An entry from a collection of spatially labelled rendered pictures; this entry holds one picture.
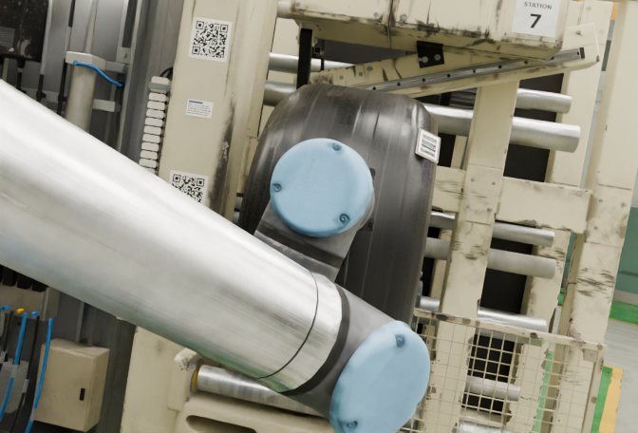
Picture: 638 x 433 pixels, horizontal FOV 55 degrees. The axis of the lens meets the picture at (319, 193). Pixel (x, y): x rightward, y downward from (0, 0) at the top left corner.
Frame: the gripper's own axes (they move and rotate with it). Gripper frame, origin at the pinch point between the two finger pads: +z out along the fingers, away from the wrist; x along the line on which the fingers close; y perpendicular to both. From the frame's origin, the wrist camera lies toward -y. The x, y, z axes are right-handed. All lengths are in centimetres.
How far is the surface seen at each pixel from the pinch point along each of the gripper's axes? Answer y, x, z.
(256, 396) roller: -32.0, 11.4, 17.5
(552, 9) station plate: 54, -32, 41
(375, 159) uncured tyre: 10.8, -2.5, 4.1
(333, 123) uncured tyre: 15.8, 5.3, 7.2
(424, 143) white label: 15.1, -9.7, 8.3
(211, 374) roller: -30.0, 20.2, 17.8
